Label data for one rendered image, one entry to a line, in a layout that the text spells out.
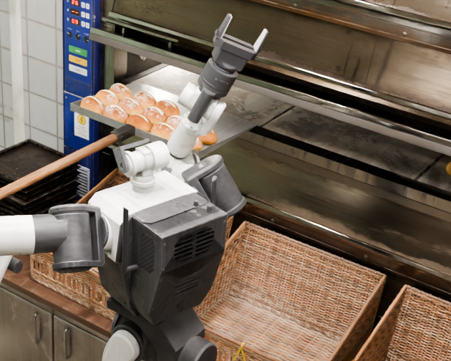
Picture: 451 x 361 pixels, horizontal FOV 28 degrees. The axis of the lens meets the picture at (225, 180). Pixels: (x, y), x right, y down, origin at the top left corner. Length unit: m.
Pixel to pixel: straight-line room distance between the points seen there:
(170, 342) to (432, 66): 1.12
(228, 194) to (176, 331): 0.37
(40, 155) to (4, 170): 0.17
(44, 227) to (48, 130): 1.68
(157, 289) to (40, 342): 1.32
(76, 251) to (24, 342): 1.42
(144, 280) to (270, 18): 1.12
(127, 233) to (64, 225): 0.15
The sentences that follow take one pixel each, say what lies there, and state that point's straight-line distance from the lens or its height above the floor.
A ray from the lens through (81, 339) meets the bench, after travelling 3.22.
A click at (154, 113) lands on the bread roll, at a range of 3.06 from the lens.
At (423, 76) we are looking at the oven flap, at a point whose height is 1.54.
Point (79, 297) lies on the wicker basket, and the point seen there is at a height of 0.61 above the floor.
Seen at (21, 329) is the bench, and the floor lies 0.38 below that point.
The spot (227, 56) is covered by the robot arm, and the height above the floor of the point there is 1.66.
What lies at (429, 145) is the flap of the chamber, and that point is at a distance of 2.62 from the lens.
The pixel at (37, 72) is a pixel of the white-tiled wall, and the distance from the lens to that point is 3.67.
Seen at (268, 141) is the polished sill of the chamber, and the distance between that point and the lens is 3.06.
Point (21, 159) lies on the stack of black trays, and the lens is 3.51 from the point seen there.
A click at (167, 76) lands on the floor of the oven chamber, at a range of 3.49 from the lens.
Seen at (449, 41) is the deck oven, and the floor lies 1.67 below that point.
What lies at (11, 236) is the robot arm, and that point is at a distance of 2.05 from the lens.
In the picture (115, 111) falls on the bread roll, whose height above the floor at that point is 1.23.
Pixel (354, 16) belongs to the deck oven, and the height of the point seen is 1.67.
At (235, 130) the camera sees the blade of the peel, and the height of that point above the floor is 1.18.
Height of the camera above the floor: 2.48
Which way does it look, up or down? 28 degrees down
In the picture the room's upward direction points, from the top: 5 degrees clockwise
